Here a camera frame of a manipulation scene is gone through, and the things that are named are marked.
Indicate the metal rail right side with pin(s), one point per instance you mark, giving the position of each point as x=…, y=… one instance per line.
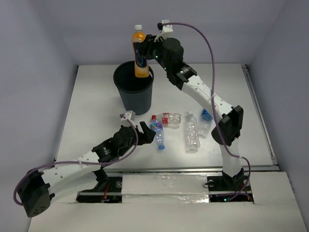
x=259, y=113

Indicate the red label clear bottle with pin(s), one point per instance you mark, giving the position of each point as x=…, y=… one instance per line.
x=172, y=120

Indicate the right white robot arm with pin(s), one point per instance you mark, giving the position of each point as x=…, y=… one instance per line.
x=228, y=120

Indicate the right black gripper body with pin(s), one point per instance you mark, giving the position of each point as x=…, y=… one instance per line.
x=156, y=49

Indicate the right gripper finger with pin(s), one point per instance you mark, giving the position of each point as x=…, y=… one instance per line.
x=143, y=52
x=149, y=39

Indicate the clear unlabelled plastic bottle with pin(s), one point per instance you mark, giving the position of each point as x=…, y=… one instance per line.
x=191, y=134

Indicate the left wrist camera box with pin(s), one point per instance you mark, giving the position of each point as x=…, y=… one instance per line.
x=130, y=115

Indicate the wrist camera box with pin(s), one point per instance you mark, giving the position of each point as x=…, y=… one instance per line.
x=165, y=29
x=130, y=115

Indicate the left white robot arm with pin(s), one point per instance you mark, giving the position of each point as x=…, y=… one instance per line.
x=42, y=185

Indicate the black plastic waste bin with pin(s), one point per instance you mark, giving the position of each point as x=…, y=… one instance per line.
x=135, y=93

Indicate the metal rail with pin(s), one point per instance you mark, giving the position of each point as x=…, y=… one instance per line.
x=259, y=113
x=272, y=168

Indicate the blue label water bottle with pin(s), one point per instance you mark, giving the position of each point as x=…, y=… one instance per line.
x=204, y=124

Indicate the colourful label blue cap bottle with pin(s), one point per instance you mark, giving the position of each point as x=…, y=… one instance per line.
x=157, y=127

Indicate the orange juice bottle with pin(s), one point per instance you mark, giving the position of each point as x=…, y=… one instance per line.
x=141, y=67

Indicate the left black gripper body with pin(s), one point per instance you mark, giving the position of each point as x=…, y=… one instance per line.
x=142, y=132

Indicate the metal rail front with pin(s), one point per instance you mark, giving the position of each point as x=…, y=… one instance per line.
x=272, y=168

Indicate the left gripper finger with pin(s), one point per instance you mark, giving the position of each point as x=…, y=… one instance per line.
x=130, y=126
x=147, y=135

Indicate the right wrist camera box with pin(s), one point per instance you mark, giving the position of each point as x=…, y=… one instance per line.
x=165, y=29

